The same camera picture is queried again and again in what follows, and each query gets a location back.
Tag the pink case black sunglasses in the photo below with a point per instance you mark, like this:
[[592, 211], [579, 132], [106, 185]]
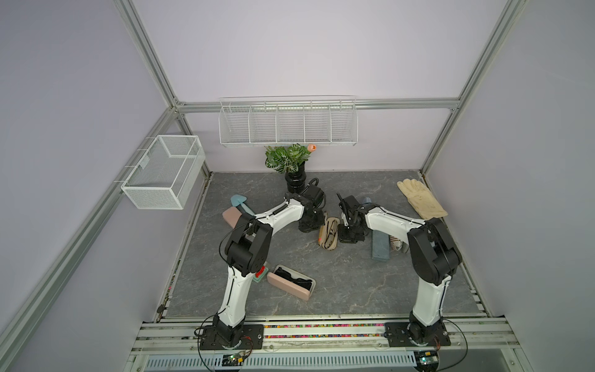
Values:
[[289, 287]]

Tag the mint case blue glasses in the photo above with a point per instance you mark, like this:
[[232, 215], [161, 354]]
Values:
[[380, 246]]

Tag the beige work glove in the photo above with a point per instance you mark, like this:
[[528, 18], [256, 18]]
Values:
[[421, 199]]

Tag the teal plastic scraper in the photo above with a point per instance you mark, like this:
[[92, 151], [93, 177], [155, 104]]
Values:
[[239, 201]]

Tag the white vented cable duct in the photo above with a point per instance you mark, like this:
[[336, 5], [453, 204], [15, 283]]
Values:
[[281, 361]]

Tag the white wire mesh side basket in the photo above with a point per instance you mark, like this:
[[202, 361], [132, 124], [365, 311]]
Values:
[[165, 175]]

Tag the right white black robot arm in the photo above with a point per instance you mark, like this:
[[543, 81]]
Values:
[[435, 258]]

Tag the grey mint case red sunglasses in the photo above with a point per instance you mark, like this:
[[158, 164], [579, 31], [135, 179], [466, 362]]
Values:
[[261, 274]]

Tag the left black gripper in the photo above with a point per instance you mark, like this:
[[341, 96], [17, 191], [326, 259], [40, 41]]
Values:
[[304, 227]]

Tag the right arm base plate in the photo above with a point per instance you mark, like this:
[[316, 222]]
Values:
[[414, 334]]

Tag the green plant in black vase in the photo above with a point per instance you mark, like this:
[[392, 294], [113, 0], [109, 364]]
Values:
[[290, 162]]

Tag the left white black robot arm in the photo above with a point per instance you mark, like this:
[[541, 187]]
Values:
[[247, 249]]

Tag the pink hard glasses case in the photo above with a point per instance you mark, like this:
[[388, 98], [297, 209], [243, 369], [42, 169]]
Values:
[[232, 215]]

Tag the plaid beige glasses case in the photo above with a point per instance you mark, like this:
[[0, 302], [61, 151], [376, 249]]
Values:
[[328, 234]]

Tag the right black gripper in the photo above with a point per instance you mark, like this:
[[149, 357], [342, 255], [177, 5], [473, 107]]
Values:
[[342, 238]]

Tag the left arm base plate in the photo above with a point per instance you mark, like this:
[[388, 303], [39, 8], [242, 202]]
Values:
[[220, 337]]

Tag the long white wire shelf basket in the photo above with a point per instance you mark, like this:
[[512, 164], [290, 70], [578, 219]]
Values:
[[285, 120]]

